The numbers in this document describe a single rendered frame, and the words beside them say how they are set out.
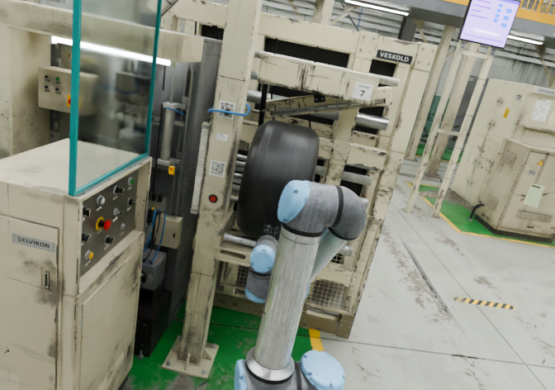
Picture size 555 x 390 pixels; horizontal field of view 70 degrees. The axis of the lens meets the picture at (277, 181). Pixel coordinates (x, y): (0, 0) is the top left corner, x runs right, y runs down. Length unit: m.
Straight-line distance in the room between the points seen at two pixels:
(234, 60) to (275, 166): 0.51
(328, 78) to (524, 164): 4.26
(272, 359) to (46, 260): 0.82
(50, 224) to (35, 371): 0.63
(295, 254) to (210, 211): 1.03
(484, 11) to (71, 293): 5.20
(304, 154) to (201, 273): 0.89
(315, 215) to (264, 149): 0.77
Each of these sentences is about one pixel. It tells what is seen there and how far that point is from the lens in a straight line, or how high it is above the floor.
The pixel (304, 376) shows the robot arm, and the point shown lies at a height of 0.91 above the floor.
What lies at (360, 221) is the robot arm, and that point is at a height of 1.43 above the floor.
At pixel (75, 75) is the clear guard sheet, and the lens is 1.30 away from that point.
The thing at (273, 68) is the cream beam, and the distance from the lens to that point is 2.10.
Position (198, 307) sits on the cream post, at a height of 0.41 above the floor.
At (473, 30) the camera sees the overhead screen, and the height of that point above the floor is 2.46.
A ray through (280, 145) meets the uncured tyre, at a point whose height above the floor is 1.42.
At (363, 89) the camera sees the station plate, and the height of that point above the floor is 1.71.
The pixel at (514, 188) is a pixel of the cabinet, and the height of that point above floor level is 0.69.
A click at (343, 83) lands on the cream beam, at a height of 1.72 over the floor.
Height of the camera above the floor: 1.83
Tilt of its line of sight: 18 degrees down
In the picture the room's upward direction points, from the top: 12 degrees clockwise
